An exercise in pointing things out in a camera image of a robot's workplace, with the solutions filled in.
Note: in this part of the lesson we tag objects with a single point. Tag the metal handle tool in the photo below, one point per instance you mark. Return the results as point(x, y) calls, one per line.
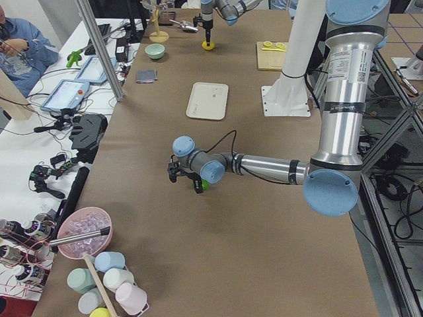
point(79, 237)

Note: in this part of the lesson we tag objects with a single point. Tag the wooden stand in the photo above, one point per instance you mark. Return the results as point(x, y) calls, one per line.
point(158, 36)

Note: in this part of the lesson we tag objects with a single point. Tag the white plastic cup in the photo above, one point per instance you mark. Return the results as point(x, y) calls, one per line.
point(115, 277)

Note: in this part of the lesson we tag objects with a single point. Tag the metal scoop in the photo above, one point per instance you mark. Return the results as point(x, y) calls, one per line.
point(185, 26)

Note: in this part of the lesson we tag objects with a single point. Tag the dark grey folded cloth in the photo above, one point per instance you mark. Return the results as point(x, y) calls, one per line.
point(146, 76)

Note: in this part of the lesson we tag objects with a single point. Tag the black device on table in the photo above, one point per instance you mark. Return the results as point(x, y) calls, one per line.
point(87, 131)

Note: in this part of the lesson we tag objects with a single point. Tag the cream plastic tray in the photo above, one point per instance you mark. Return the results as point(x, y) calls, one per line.
point(207, 101)

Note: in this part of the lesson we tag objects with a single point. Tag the grey plastic cup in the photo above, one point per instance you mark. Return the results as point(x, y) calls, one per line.
point(90, 301)

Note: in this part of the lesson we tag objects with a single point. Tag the black bar at edge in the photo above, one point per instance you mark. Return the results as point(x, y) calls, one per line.
point(69, 204)

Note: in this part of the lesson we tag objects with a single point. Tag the yellow plastic knife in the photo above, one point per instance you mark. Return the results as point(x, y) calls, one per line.
point(273, 50)

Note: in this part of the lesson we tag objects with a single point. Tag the teach pendant far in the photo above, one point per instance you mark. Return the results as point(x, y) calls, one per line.
point(92, 71)

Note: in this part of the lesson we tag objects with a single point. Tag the aluminium frame post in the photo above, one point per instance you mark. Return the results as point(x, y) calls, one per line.
point(89, 21)

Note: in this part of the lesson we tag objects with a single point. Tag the wooden cutting board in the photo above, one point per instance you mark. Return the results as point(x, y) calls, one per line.
point(270, 61)

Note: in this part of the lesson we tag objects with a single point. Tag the wooden cup rack stick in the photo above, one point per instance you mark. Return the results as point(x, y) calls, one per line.
point(99, 285)

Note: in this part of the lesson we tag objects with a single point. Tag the mint green bowl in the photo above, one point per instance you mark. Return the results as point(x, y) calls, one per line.
point(155, 51)

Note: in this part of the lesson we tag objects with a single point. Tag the teach pendant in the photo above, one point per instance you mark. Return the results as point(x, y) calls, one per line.
point(68, 94)
point(92, 71)

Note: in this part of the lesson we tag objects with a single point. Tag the yellow lemon slice right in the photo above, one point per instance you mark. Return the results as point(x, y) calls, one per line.
point(280, 45)

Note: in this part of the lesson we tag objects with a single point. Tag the yellow plastic cup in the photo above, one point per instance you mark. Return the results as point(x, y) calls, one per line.
point(100, 312)

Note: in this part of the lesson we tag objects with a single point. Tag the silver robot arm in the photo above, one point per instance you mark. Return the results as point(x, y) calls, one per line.
point(331, 178)

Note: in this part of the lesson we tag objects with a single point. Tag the green plastic cup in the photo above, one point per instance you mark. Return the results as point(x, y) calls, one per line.
point(81, 280)

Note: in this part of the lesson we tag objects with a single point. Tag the green lime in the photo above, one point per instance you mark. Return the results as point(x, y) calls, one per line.
point(205, 185)

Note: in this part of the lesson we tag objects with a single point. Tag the dark tray at back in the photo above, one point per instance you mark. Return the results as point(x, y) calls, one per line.
point(165, 18)

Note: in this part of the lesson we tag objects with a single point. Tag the green plastic clamp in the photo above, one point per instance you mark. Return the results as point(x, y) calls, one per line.
point(74, 58)

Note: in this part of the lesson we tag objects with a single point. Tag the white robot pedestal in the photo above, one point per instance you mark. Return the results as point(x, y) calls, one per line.
point(288, 95)

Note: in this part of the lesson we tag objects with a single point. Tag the teach pendant near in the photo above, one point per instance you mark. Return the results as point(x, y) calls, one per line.
point(68, 94)

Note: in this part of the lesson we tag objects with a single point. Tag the pink plastic cup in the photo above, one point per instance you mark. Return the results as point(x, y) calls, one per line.
point(132, 299)

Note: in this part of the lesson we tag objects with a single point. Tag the blue plastic cup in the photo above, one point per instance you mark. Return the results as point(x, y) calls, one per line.
point(108, 260)

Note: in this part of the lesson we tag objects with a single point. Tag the person in blue shirt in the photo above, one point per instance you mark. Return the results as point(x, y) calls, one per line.
point(26, 54)

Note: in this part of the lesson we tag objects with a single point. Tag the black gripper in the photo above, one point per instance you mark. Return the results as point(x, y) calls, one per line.
point(192, 178)

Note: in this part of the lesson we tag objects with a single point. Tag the pink bowl with ice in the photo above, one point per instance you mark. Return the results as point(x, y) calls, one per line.
point(82, 221)

